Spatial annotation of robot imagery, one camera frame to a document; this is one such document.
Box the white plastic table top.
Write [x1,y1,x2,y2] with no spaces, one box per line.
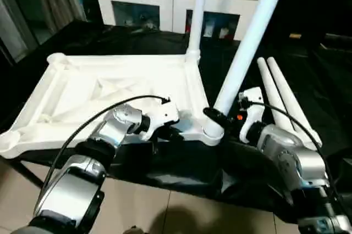
[0,53,225,160]

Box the black work mat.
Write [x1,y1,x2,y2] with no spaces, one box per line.
[0,20,352,218]

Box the white plastic table leg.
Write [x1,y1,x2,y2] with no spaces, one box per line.
[186,0,210,64]
[267,57,323,148]
[202,0,291,140]
[257,58,298,133]

